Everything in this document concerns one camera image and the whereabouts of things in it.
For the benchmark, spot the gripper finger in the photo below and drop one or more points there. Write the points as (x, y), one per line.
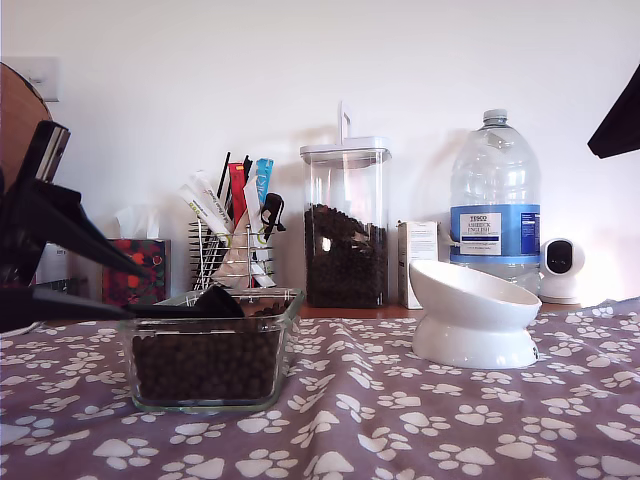
(622, 107)
(625, 140)
(65, 220)
(50, 307)

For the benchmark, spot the black measuring scoop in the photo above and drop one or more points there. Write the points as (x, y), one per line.
(220, 302)

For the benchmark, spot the white tilted cat bowl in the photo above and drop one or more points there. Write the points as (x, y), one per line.
(470, 345)

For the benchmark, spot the tin can white label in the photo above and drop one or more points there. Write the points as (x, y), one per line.
(55, 260)

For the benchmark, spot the white tissue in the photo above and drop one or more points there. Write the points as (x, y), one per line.
(135, 220)

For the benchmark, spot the floral tissue box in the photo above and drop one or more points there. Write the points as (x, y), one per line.
(150, 260)

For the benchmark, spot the round wooden board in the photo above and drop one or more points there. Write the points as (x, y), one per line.
(20, 110)

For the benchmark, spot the large clear water bottle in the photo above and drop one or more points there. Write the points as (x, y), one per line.
(495, 175)

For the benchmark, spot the white sachet green print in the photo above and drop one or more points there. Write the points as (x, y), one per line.
(200, 207)

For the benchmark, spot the white sachet red print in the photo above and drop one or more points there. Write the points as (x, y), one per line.
(210, 192)

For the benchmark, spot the glass container of kibble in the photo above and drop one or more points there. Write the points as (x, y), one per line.
(200, 370)

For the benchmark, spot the blue sachet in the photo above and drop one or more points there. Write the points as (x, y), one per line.
(264, 175)

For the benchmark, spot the black clip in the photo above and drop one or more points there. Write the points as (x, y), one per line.
(272, 210)

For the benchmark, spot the white carton box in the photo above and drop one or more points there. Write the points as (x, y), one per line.
(417, 240)

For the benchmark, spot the clear kibble canister white lid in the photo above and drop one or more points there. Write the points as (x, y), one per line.
(345, 270)

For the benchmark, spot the purple paw print cloth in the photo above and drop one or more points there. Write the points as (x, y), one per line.
(350, 425)

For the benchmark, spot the white wall switch plate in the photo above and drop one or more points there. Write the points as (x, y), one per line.
(47, 75)

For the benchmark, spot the small white round camera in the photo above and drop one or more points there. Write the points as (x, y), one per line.
(560, 285)

